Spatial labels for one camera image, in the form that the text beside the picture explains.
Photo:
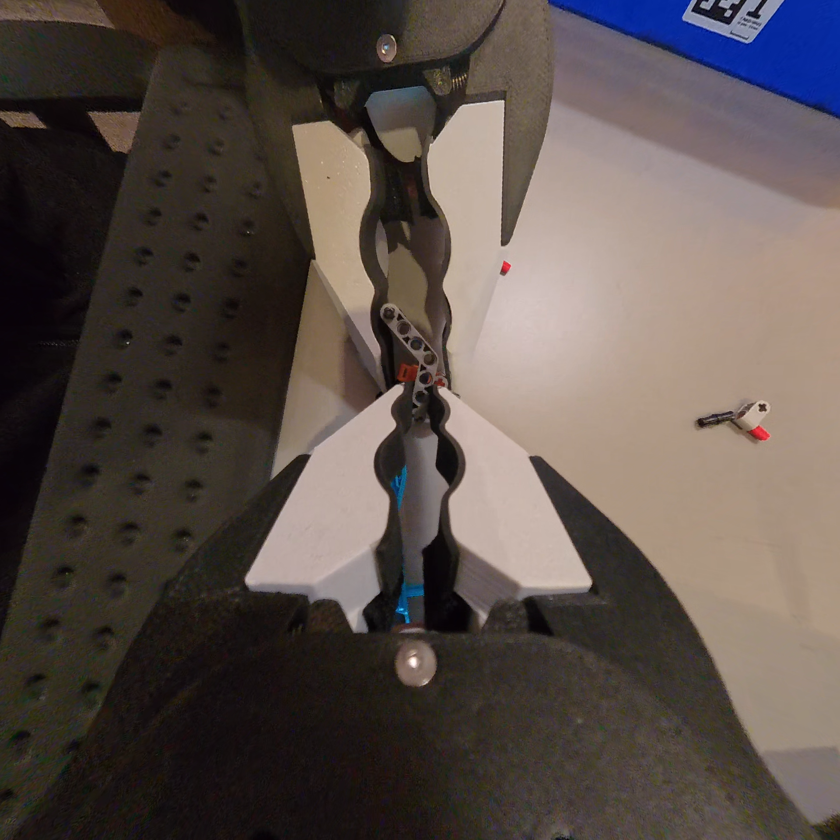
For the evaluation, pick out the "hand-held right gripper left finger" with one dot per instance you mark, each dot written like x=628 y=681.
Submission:
x=321 y=525

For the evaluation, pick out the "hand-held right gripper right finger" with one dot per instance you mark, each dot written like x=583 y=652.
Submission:
x=518 y=525

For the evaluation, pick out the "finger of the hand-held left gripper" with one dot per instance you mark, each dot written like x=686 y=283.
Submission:
x=331 y=197
x=472 y=184

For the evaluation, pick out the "grey bent holed beam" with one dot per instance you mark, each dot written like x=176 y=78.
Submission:
x=413 y=341

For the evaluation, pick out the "light blue brick separator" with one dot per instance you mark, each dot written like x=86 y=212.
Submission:
x=397 y=489

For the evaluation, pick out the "black dimpled mat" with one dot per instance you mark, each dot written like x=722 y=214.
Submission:
x=151 y=328

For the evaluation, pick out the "long black connector pin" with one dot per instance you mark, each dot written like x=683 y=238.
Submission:
x=715 y=418

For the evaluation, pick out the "white connector with red axle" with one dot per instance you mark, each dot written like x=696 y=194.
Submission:
x=753 y=417

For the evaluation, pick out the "blue storage bin with tag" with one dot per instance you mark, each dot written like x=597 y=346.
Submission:
x=754 y=59

